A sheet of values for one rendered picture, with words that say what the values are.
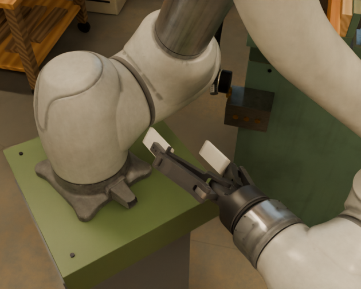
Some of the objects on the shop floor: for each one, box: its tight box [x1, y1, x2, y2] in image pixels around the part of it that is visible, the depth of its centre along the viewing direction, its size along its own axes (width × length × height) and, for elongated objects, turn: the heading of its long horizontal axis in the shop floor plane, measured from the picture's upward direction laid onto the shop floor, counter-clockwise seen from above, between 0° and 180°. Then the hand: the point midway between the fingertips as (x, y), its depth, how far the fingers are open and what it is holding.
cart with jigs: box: [0, 0, 91, 95], centre depth 203 cm, size 66×57×64 cm
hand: (180, 144), depth 74 cm, fingers open, 13 cm apart
